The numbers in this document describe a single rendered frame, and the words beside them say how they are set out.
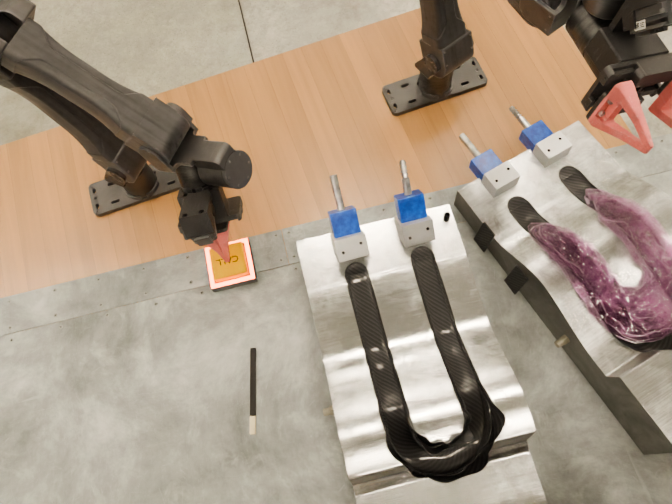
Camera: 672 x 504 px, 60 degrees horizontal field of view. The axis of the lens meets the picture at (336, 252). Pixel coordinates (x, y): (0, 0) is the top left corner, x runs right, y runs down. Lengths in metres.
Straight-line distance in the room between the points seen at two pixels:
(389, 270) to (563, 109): 0.50
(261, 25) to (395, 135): 1.38
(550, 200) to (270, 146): 0.52
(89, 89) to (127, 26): 1.75
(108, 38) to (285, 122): 1.52
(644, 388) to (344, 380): 0.42
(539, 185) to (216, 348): 0.62
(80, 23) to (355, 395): 2.15
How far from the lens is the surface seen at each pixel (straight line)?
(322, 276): 0.92
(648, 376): 0.94
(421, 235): 0.91
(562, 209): 1.04
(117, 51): 2.54
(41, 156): 1.30
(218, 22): 2.49
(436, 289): 0.92
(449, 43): 1.06
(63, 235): 1.20
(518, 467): 0.92
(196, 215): 0.85
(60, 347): 1.12
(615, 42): 0.77
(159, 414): 1.03
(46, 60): 0.87
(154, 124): 0.87
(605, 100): 0.74
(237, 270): 1.01
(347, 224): 0.90
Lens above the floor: 1.76
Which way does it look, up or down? 69 degrees down
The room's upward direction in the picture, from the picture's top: 11 degrees counter-clockwise
